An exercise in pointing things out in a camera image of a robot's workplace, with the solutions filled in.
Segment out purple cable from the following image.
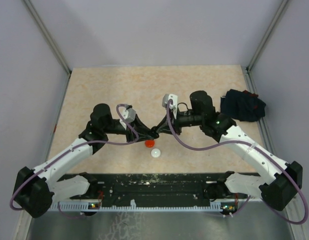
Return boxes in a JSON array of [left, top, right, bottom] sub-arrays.
[[9, 103, 140, 211], [166, 99, 309, 225]]

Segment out dark navy crumpled cloth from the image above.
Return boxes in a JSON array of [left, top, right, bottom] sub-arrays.
[[220, 89, 266, 122]]

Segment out right aluminium frame post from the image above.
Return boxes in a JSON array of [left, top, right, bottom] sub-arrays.
[[245, 0, 290, 73]]

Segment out aluminium frame post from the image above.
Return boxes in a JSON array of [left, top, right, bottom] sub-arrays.
[[245, 0, 290, 73], [21, 0, 72, 77]]

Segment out left aluminium frame post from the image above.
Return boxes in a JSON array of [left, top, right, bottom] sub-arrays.
[[21, 0, 72, 77]]

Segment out white slotted cable duct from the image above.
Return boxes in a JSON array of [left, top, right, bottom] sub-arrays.
[[50, 199, 227, 213]]

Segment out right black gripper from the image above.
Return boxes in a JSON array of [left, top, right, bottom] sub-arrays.
[[156, 106, 204, 135]]

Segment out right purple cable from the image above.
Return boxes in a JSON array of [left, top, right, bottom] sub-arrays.
[[166, 99, 309, 225]]

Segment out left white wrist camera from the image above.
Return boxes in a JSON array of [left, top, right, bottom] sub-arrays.
[[119, 104, 136, 129]]

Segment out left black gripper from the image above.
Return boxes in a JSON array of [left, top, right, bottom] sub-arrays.
[[103, 113, 155, 143]]

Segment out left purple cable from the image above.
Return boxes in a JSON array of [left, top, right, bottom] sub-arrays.
[[9, 103, 140, 211]]

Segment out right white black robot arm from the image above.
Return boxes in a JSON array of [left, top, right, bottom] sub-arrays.
[[155, 90, 303, 211]]

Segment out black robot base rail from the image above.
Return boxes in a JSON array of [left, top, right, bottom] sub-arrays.
[[56, 171, 248, 208]]

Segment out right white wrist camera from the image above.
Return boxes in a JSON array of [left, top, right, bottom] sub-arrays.
[[162, 93, 178, 119]]

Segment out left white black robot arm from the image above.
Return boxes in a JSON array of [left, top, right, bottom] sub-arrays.
[[9, 103, 157, 218]]

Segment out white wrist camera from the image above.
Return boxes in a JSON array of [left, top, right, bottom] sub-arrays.
[[162, 93, 178, 119], [119, 104, 136, 129]]

